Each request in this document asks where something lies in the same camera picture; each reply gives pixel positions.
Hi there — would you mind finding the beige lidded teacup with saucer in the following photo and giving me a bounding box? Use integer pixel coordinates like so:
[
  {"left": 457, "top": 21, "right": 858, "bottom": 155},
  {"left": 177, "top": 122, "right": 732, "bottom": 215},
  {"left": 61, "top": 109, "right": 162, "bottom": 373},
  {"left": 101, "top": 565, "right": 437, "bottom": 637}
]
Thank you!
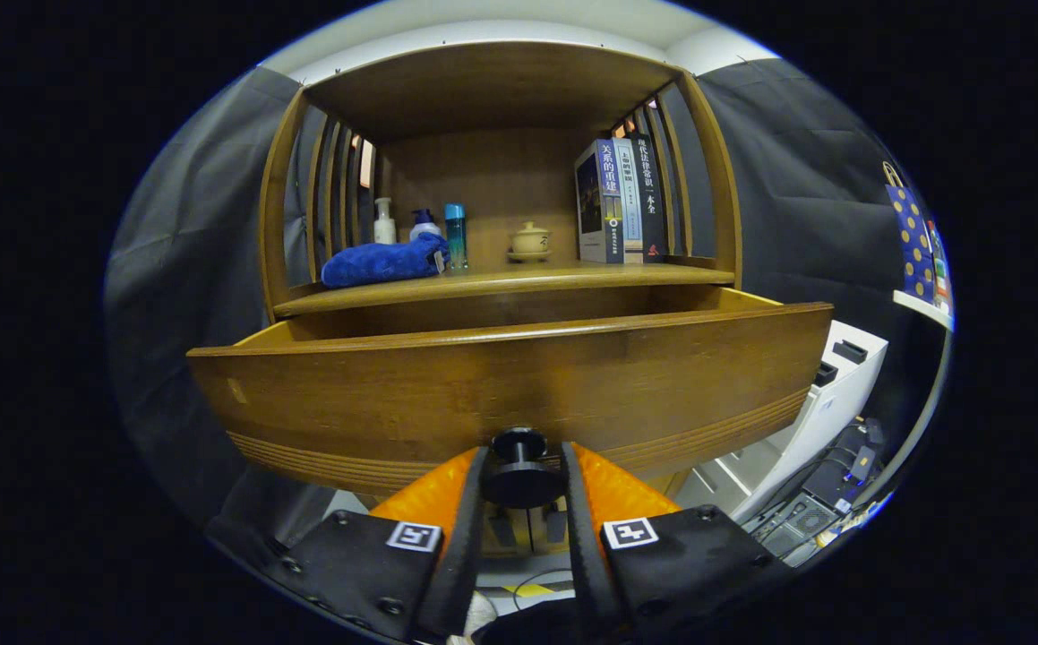
[{"left": 508, "top": 221, "right": 553, "bottom": 263}]

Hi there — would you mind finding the brown wooden drawer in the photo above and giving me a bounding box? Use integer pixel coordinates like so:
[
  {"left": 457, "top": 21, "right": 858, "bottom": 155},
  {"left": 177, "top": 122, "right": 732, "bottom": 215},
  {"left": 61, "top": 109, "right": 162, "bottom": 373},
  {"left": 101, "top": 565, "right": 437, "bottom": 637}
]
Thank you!
[{"left": 187, "top": 287, "right": 835, "bottom": 498}]

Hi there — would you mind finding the blue folded towel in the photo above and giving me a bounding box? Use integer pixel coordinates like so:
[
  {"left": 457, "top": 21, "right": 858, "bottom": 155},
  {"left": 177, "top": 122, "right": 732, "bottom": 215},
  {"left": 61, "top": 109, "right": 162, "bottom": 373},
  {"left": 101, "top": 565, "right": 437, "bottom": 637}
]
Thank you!
[{"left": 321, "top": 231, "right": 452, "bottom": 289}]

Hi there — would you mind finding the white shoe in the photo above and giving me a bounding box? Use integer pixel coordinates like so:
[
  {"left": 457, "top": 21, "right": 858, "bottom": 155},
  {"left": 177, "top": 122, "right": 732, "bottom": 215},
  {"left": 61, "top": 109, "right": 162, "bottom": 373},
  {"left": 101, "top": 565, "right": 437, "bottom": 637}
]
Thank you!
[{"left": 460, "top": 591, "right": 503, "bottom": 644}]

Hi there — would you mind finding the blue dotted gift bag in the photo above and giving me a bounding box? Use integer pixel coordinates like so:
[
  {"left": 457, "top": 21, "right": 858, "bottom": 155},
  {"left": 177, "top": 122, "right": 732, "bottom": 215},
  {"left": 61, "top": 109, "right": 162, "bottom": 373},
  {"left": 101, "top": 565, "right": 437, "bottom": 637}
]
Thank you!
[{"left": 881, "top": 161, "right": 936, "bottom": 305}]

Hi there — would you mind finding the white round side table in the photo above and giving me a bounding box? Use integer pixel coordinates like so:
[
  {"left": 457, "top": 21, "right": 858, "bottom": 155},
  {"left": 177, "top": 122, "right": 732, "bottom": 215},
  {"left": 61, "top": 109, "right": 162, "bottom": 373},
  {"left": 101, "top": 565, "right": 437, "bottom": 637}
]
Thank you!
[{"left": 850, "top": 288, "right": 957, "bottom": 529}]

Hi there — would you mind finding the teal blue bottle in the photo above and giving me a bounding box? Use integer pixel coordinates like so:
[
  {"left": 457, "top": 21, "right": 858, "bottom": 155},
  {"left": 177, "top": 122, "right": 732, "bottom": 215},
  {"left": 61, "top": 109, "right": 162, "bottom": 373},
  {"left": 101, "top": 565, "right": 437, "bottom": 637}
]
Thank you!
[{"left": 443, "top": 203, "right": 469, "bottom": 270}]

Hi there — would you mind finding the book with blue spine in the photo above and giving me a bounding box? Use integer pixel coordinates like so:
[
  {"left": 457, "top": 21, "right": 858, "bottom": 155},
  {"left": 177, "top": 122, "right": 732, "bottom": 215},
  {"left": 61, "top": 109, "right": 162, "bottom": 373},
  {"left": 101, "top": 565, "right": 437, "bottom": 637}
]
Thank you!
[{"left": 574, "top": 139, "right": 625, "bottom": 264}]

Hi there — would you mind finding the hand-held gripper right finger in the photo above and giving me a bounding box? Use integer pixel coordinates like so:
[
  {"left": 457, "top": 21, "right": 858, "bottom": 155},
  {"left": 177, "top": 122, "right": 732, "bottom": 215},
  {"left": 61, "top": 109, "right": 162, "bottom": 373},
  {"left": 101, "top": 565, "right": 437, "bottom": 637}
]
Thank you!
[{"left": 559, "top": 441, "right": 793, "bottom": 639}]

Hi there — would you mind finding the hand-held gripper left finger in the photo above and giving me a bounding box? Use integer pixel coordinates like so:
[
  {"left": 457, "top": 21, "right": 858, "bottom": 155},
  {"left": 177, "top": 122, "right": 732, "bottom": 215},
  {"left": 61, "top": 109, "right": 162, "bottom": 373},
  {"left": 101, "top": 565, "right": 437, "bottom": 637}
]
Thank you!
[{"left": 205, "top": 445, "right": 491, "bottom": 644}]

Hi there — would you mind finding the wooden countertop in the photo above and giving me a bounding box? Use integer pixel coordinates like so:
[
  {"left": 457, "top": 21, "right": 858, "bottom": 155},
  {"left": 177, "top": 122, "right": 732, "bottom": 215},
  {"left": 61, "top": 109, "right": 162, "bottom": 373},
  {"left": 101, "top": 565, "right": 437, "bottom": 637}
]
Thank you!
[{"left": 272, "top": 255, "right": 736, "bottom": 317}]

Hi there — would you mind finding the white box unit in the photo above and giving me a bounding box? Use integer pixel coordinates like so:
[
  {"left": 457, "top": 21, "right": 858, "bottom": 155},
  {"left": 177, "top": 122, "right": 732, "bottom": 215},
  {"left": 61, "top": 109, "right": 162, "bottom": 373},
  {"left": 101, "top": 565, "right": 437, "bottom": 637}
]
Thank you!
[{"left": 671, "top": 320, "right": 889, "bottom": 525}]

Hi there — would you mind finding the brown wooden cabinet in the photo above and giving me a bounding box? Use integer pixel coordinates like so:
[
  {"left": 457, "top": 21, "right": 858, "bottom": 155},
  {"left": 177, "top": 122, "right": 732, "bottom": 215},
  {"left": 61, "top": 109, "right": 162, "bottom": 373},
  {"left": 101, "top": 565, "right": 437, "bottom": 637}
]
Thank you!
[{"left": 254, "top": 40, "right": 743, "bottom": 558}]

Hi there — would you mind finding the black drawer knob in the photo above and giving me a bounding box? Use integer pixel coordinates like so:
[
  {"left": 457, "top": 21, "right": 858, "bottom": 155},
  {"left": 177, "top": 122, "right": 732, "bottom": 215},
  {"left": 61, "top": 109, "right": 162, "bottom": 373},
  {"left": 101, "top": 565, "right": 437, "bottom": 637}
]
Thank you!
[{"left": 481, "top": 427, "right": 566, "bottom": 510}]

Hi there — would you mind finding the book with pale spine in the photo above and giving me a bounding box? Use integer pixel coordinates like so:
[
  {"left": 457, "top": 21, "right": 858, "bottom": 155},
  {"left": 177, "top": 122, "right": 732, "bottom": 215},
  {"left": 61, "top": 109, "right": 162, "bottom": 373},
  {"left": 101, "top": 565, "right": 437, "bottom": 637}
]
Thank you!
[{"left": 613, "top": 136, "right": 645, "bottom": 265}]

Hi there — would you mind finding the book with black spine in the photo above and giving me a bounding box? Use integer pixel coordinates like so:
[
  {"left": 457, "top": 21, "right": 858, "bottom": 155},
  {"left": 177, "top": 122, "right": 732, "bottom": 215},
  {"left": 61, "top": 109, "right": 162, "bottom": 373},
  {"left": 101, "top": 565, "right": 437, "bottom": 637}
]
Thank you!
[{"left": 633, "top": 133, "right": 668, "bottom": 262}]

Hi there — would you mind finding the black backdrop cloth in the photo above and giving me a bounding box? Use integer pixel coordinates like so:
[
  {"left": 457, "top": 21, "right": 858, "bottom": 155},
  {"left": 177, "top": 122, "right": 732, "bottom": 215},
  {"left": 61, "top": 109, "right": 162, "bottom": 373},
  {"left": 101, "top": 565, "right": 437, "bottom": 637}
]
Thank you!
[{"left": 105, "top": 58, "right": 954, "bottom": 538}]

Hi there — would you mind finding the clear bottle with red cap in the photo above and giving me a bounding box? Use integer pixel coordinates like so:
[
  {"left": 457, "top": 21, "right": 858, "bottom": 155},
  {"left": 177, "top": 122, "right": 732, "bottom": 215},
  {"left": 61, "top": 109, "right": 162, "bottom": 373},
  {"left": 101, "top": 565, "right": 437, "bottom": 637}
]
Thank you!
[{"left": 929, "top": 219, "right": 951, "bottom": 313}]

